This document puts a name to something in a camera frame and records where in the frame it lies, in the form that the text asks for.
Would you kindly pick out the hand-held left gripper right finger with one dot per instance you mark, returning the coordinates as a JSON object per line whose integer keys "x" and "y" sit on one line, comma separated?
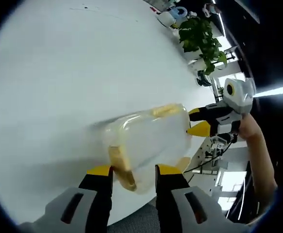
{"x": 172, "y": 194}

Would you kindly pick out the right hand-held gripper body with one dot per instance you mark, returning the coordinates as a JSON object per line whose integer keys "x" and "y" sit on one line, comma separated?
{"x": 239, "y": 95}

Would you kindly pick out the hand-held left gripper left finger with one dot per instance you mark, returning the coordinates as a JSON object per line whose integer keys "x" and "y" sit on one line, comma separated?
{"x": 92, "y": 194}

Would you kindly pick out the clear plastic buckle container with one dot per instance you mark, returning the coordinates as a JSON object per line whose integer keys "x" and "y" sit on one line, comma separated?
{"x": 151, "y": 138}

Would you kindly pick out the person's right hand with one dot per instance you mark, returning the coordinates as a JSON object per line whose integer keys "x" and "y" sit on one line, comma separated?
{"x": 248, "y": 126}

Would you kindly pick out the black stand base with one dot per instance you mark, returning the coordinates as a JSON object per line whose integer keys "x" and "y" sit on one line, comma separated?
{"x": 203, "y": 78}

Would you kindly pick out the grey mesh office chair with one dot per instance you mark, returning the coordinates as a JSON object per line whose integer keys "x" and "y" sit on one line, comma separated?
{"x": 136, "y": 218}

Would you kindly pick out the potted green plant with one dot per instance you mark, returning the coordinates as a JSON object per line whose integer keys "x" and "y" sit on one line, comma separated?
{"x": 197, "y": 36}

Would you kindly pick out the white blue round device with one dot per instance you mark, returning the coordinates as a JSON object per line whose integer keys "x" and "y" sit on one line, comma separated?
{"x": 172, "y": 15}

